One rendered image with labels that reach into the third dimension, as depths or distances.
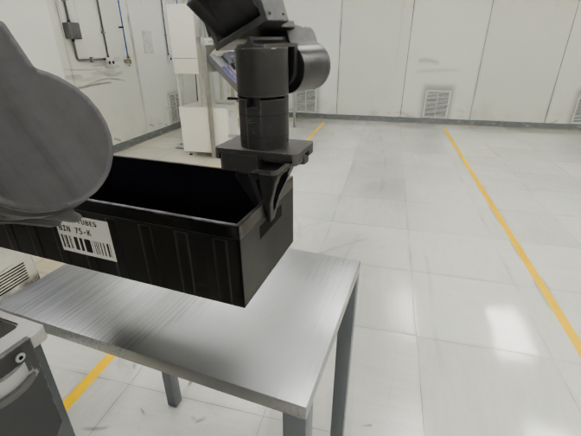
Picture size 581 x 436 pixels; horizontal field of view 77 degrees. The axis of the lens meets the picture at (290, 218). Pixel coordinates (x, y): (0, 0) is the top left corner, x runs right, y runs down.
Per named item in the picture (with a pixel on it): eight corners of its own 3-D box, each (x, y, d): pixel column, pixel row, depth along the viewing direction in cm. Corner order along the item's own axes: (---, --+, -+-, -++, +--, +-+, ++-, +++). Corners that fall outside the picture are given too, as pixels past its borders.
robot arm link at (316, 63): (194, 0, 40) (250, -44, 34) (264, 6, 48) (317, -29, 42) (231, 111, 42) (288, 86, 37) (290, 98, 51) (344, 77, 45)
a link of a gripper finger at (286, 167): (248, 204, 52) (244, 139, 48) (296, 211, 50) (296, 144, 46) (225, 225, 46) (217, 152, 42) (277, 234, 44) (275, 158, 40)
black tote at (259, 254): (-59, 233, 62) (-89, 169, 57) (35, 195, 77) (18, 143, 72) (245, 309, 44) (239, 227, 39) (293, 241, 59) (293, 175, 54)
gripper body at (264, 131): (240, 148, 49) (236, 90, 45) (314, 155, 45) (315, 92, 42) (214, 163, 43) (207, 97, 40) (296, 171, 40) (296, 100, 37)
